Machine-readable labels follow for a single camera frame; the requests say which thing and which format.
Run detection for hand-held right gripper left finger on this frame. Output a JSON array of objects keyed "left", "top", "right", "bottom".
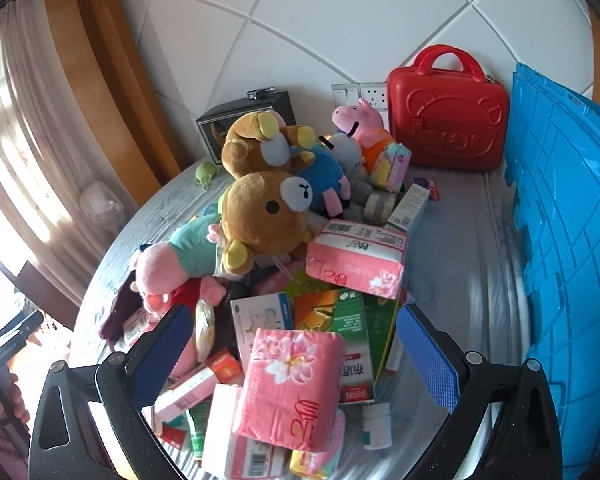
[{"left": 27, "top": 304, "right": 196, "bottom": 480}]

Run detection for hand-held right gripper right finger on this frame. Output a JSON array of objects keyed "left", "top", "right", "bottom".
[{"left": 395, "top": 304, "right": 563, "bottom": 480}]

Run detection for yellow green snack packet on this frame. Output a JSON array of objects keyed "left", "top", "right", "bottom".
[{"left": 195, "top": 299, "right": 217, "bottom": 363}]

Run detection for white pill bottle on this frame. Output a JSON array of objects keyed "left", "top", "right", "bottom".
[{"left": 362, "top": 403, "right": 393, "bottom": 451}]

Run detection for green orange medicine box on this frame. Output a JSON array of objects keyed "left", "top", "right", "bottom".
[{"left": 293, "top": 290, "right": 376, "bottom": 403}]

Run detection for white blue medicine box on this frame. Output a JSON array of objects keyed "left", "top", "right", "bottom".
[{"left": 230, "top": 291, "right": 296, "bottom": 361}]

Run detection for pink floral tissue pack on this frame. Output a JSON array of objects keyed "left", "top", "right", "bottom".
[{"left": 232, "top": 329, "right": 348, "bottom": 453}]

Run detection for blue plastic crate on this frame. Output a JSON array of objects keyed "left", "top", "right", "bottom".
[{"left": 504, "top": 62, "right": 600, "bottom": 480}]

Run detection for person's left forearm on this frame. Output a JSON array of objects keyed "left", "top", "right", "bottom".
[{"left": 0, "top": 430, "right": 31, "bottom": 480}]

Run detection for person's left hand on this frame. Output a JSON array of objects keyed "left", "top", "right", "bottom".
[{"left": 0, "top": 371, "right": 32, "bottom": 441}]

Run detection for red white medicine box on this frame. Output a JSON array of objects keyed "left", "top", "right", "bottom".
[{"left": 122, "top": 307, "right": 157, "bottom": 348}]

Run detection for long red white box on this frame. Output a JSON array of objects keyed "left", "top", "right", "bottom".
[{"left": 152, "top": 362, "right": 216, "bottom": 423}]

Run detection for dark maroon cloth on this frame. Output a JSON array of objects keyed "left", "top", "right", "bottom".
[{"left": 99, "top": 280, "right": 146, "bottom": 351}]

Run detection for small orange box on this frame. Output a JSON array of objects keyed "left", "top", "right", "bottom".
[{"left": 205, "top": 349, "right": 245, "bottom": 386}]

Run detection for pink pig plush red dress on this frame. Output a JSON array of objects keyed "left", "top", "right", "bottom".
[{"left": 145, "top": 276, "right": 227, "bottom": 317}]

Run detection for green white packet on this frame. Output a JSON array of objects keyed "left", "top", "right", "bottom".
[{"left": 187, "top": 400, "right": 216, "bottom": 461}]

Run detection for pink pig plush green dress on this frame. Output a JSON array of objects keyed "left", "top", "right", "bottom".
[{"left": 130, "top": 212, "right": 231, "bottom": 311}]

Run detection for pink tissue pack white label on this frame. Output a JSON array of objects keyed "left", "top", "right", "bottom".
[{"left": 306, "top": 219, "right": 410, "bottom": 301}]

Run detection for yellow pink small packet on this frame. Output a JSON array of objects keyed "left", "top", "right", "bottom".
[{"left": 289, "top": 407, "right": 347, "bottom": 476}]

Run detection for clear plastic bag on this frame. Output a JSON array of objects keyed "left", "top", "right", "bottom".
[{"left": 79, "top": 180, "right": 126, "bottom": 233}]

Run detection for white teal medicine box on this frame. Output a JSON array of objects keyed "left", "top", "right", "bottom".
[{"left": 386, "top": 183, "right": 431, "bottom": 232}]

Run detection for brown bear plush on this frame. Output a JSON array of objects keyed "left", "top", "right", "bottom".
[
  {"left": 219, "top": 170, "right": 315, "bottom": 277},
  {"left": 221, "top": 111, "right": 317, "bottom": 181}
]

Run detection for grey striped socks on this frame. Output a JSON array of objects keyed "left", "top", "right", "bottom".
[{"left": 350, "top": 180, "right": 398, "bottom": 226}]

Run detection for small red blue box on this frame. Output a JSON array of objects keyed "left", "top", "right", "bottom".
[{"left": 412, "top": 176, "right": 442, "bottom": 202}]

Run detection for small green toy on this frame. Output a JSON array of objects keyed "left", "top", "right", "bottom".
[{"left": 194, "top": 162, "right": 216, "bottom": 191}]

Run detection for beige curtain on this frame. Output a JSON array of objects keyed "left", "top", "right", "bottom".
[{"left": 0, "top": 0, "right": 106, "bottom": 281}]

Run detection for small colourful tissue pack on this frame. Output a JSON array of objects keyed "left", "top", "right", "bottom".
[{"left": 369, "top": 141, "right": 412, "bottom": 193}]

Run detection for blue plush toy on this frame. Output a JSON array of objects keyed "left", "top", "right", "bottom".
[{"left": 292, "top": 144, "right": 353, "bottom": 218}]

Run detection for white grey plush toy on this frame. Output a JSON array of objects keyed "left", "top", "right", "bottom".
[{"left": 325, "top": 132, "right": 366, "bottom": 181}]

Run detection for red bear-embossed suitcase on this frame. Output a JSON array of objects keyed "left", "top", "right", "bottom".
[{"left": 386, "top": 44, "right": 511, "bottom": 175}]

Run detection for pink pig plush orange dress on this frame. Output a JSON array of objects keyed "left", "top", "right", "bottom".
[{"left": 331, "top": 98, "right": 397, "bottom": 171}]

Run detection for white wall socket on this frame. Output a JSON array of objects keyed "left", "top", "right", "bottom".
[{"left": 361, "top": 81, "right": 392, "bottom": 113}]

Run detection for white wall switch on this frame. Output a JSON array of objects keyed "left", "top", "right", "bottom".
[{"left": 330, "top": 83, "right": 362, "bottom": 107}]

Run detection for wooden window frame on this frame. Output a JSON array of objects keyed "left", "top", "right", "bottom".
[{"left": 42, "top": 0, "right": 196, "bottom": 196}]

